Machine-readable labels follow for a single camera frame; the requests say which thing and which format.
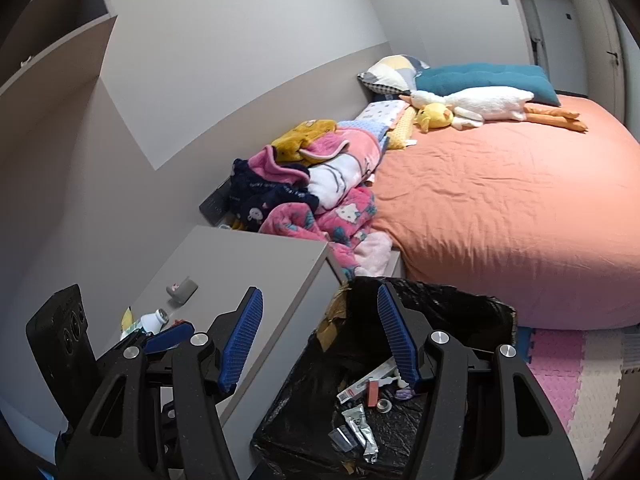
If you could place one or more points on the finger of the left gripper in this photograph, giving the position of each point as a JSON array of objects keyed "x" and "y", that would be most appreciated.
[{"x": 168, "y": 339}]

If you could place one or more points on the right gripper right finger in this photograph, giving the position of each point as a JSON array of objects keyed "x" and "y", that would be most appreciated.
[{"x": 436, "y": 364}]

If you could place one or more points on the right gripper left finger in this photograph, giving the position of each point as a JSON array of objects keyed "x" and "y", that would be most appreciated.
[{"x": 205, "y": 371}]

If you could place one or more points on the pink rectangular box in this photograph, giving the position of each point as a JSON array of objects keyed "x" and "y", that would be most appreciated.
[{"x": 372, "y": 393}]

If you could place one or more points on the grey tape roll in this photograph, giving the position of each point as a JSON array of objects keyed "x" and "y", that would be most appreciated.
[{"x": 384, "y": 406}]

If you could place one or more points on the purple plastic bag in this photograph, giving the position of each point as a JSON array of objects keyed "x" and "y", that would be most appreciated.
[{"x": 404, "y": 394}]

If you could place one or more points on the white AD milk bottle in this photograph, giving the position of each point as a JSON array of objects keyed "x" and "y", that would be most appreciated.
[{"x": 150, "y": 323}]

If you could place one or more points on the yellow snack wrapper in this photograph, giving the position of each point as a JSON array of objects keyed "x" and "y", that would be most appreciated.
[{"x": 127, "y": 320}]

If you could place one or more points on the white toothpaste box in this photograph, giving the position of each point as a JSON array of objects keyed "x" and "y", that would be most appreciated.
[{"x": 386, "y": 373}]

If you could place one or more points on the grey phone stand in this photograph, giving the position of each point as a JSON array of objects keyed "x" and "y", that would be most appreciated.
[{"x": 180, "y": 293}]

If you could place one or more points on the grey bedside table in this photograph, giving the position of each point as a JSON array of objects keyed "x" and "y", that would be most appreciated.
[{"x": 298, "y": 279}]

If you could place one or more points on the silver tube in bin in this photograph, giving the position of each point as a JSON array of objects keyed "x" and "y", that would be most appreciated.
[{"x": 356, "y": 419}]

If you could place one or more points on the clear plastic cup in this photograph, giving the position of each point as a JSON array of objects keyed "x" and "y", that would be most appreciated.
[{"x": 342, "y": 439}]

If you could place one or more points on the pink white foam mat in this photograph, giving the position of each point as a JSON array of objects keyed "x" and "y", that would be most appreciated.
[{"x": 592, "y": 382}]

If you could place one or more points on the navy patterned pajamas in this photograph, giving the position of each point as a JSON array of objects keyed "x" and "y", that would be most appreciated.
[{"x": 255, "y": 191}]

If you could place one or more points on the orange bed cover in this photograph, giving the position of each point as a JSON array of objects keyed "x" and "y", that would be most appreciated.
[{"x": 543, "y": 218}]

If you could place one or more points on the pink cartoon blanket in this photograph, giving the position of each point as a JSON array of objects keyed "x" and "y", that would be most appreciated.
[{"x": 339, "y": 164}]

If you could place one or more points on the yellow garment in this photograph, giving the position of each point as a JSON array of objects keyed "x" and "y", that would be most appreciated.
[{"x": 286, "y": 147}]

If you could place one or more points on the yellow duck plush toy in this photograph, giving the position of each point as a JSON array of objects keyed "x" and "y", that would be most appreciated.
[{"x": 433, "y": 116}]

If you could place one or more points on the dotted white pillow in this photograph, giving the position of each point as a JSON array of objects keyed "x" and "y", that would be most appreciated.
[{"x": 386, "y": 112}]

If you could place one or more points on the white goose plush toy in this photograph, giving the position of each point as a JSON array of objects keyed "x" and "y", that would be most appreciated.
[{"x": 473, "y": 107}]

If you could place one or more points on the patchwork pillow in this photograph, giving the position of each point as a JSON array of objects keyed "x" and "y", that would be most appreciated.
[{"x": 393, "y": 75}]

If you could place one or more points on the teal long cushion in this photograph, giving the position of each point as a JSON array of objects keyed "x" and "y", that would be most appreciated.
[{"x": 450, "y": 79}]

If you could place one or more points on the white door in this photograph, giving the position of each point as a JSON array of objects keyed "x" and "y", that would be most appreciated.
[{"x": 580, "y": 45}]

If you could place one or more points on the wall shelf unit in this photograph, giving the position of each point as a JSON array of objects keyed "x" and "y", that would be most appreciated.
[{"x": 54, "y": 48}]

